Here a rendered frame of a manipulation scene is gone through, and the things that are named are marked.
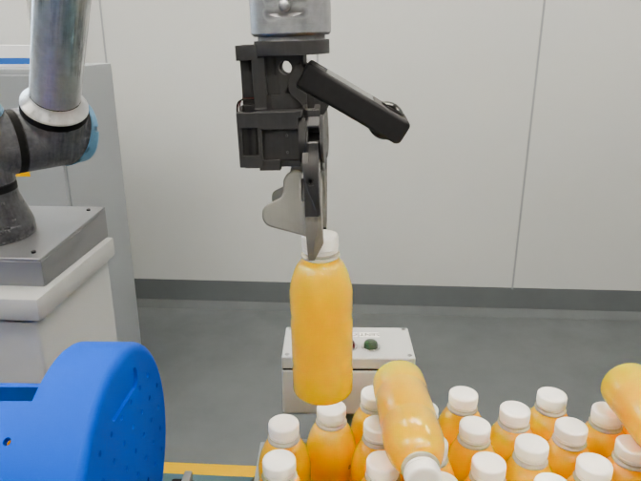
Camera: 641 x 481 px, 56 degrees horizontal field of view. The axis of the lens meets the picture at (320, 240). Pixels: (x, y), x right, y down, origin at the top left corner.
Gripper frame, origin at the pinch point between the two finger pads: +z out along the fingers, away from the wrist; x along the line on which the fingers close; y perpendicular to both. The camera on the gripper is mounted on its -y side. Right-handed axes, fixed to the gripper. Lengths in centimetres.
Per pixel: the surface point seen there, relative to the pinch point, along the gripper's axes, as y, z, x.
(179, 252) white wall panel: 111, 102, -268
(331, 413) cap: -0.1, 26.1, -6.5
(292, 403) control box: 6.9, 33.0, -18.5
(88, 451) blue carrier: 20.5, 15.0, 15.7
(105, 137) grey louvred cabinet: 105, 19, -180
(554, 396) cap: -30.0, 27.1, -13.1
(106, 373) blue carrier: 21.3, 11.1, 8.6
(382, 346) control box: -6.9, 25.5, -22.9
